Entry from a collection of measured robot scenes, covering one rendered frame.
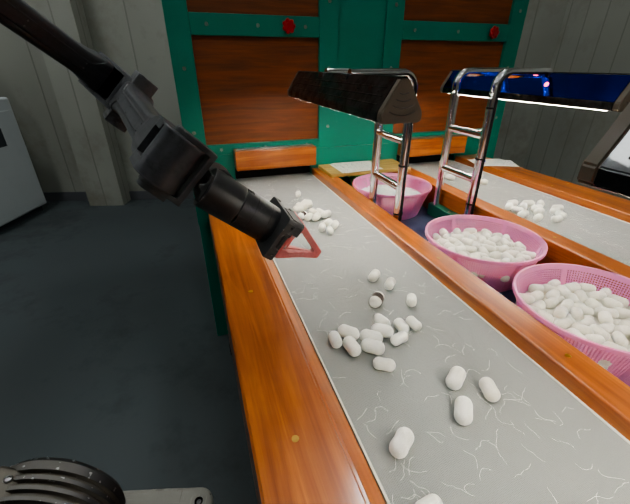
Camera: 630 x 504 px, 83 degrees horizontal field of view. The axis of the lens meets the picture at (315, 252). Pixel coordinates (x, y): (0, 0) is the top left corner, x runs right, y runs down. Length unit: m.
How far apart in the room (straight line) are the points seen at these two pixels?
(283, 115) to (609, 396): 1.20
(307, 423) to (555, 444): 0.29
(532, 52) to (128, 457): 3.81
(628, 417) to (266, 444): 0.42
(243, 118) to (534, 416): 1.19
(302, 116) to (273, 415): 1.15
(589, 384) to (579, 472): 0.12
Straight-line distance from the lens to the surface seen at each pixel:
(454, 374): 0.54
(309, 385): 0.49
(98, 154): 3.61
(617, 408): 0.59
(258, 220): 0.49
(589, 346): 0.68
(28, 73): 3.93
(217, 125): 1.37
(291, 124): 1.41
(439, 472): 0.47
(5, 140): 3.65
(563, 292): 0.84
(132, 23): 3.53
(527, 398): 0.58
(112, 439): 1.53
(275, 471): 0.42
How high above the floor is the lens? 1.13
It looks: 28 degrees down
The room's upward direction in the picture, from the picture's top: straight up
